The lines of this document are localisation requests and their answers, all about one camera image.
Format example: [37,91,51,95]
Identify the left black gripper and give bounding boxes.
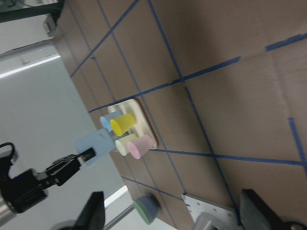
[0,148,96,213]

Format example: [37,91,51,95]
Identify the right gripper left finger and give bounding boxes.
[72,191,106,230]

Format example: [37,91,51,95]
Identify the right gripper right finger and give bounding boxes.
[241,189,286,230]

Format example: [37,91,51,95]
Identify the light blue cup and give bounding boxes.
[74,128,115,167]

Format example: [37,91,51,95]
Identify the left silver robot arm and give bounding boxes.
[0,142,96,226]

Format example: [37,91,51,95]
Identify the pale green cup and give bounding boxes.
[115,134,137,156]

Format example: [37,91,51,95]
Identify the yellow cup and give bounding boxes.
[110,113,136,136]

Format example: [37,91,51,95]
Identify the pink cup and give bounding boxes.
[127,134,154,159]

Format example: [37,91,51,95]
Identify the green bowl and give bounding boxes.
[133,200,153,225]

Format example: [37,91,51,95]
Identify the cream plastic tray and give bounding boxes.
[107,99,158,149]

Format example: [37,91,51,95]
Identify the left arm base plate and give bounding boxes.
[182,193,243,230]

